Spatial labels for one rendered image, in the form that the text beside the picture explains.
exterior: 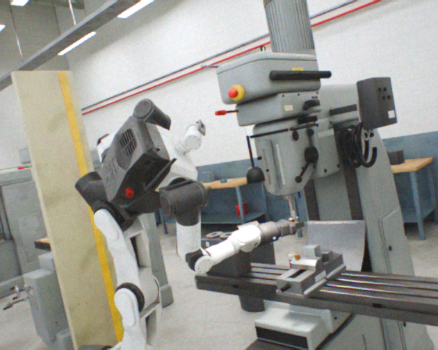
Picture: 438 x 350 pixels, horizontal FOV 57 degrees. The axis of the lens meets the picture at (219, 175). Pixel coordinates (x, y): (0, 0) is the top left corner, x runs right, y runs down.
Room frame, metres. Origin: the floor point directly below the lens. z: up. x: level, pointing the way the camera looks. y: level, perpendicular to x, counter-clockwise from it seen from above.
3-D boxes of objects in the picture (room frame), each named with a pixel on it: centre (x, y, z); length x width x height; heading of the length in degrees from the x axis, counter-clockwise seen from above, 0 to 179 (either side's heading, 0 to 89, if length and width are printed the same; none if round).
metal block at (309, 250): (1.72, -0.33, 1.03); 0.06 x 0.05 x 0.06; 44
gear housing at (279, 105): (1.79, -0.32, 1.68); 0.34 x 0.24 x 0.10; 137
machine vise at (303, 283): (1.70, -0.31, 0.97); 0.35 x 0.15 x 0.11; 134
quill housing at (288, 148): (1.76, -0.29, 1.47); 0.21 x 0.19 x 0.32; 47
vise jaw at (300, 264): (1.68, -0.29, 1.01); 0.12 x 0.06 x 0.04; 44
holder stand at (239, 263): (2.04, 0.05, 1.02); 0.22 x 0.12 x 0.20; 45
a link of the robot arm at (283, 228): (1.73, -0.20, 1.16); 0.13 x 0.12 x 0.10; 22
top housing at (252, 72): (1.77, -0.30, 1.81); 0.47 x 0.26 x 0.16; 137
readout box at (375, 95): (1.75, -0.74, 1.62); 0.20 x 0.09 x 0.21; 137
